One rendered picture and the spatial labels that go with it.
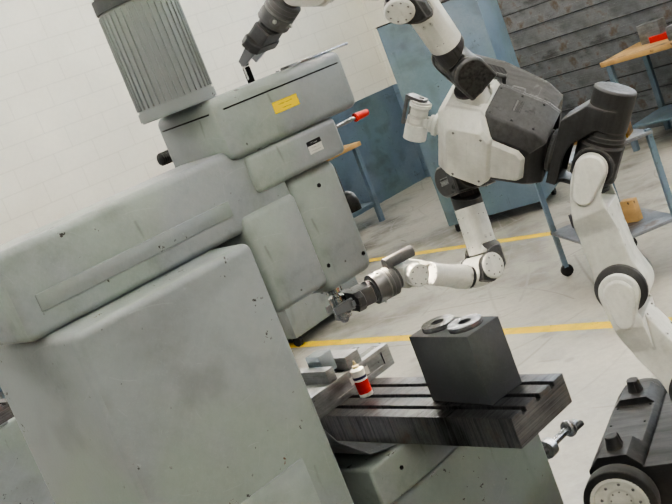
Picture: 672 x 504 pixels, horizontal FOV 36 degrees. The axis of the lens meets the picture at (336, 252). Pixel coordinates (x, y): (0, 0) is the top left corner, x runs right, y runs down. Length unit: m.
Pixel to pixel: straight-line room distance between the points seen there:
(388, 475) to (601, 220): 0.88
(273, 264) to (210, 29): 8.63
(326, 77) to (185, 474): 1.11
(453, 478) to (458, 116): 0.99
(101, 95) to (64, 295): 7.99
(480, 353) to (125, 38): 1.13
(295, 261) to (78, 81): 7.63
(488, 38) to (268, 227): 6.21
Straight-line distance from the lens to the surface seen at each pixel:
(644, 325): 2.92
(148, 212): 2.38
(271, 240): 2.56
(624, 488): 2.94
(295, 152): 2.66
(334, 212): 2.74
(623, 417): 3.20
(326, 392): 2.93
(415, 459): 2.80
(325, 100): 2.75
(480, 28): 8.64
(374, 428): 2.81
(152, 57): 2.53
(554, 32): 11.10
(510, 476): 3.11
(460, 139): 2.82
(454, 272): 2.99
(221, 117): 2.52
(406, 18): 2.61
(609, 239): 2.88
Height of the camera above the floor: 1.90
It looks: 11 degrees down
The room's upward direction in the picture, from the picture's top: 21 degrees counter-clockwise
